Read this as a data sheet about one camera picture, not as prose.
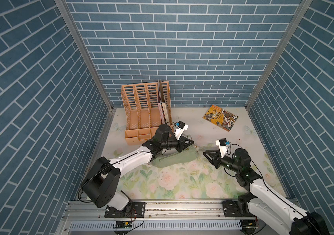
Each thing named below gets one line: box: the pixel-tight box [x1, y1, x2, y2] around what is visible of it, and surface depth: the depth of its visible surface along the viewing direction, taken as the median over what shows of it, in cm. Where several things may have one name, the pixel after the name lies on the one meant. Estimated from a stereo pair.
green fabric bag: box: [148, 144, 199, 168], surface depth 80 cm
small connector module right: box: [239, 219, 260, 235], surface depth 72 cm
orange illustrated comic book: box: [202, 104, 239, 133], surface depth 115 cm
